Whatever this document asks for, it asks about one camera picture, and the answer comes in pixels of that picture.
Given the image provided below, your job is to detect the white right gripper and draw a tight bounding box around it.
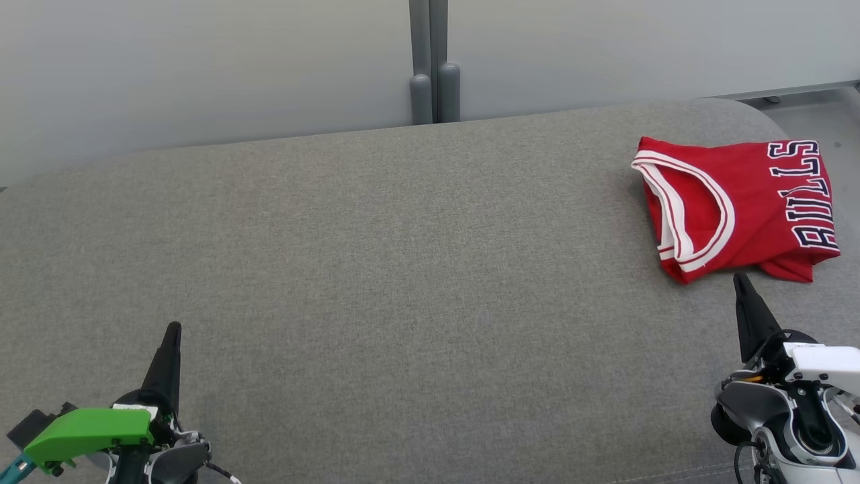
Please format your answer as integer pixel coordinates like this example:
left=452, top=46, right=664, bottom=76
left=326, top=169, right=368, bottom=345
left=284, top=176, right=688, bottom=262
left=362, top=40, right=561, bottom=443
left=733, top=272, right=860, bottom=396

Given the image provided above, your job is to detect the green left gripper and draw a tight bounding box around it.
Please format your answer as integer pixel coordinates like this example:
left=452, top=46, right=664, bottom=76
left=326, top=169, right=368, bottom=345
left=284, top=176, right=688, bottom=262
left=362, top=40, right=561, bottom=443
left=24, top=321, right=183, bottom=471

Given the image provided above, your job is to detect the red white Bulls jersey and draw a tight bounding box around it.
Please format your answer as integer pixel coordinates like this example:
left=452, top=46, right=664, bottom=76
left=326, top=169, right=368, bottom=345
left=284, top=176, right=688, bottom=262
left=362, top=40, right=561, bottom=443
left=630, top=136, right=842, bottom=284

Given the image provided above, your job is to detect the grey fabric sofa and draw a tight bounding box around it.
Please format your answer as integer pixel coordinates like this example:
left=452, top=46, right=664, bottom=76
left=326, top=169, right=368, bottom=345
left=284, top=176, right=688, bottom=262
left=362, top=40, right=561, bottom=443
left=0, top=97, right=860, bottom=484

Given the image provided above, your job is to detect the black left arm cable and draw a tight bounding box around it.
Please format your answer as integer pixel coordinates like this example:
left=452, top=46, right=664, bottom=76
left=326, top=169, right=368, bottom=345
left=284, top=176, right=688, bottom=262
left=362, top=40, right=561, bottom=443
left=202, top=460, right=243, bottom=484

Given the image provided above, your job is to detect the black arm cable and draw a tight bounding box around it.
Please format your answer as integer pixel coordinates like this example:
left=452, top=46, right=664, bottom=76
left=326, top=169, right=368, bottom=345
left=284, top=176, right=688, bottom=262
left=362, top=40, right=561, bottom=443
left=202, top=460, right=243, bottom=484
left=732, top=438, right=767, bottom=484

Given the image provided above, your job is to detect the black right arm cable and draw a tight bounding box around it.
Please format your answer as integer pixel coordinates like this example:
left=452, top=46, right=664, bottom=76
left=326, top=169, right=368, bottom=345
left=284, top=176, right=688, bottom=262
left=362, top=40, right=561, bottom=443
left=732, top=438, right=767, bottom=484

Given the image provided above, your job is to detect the teal camera cable connector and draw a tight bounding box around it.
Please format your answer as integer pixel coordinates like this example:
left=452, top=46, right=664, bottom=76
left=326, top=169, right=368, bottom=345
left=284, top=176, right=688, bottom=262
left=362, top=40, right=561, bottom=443
left=0, top=452, right=32, bottom=484

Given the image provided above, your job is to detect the grey partition post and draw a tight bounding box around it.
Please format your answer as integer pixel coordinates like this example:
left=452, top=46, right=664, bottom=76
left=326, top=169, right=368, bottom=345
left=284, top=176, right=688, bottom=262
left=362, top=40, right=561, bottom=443
left=408, top=0, right=462, bottom=126

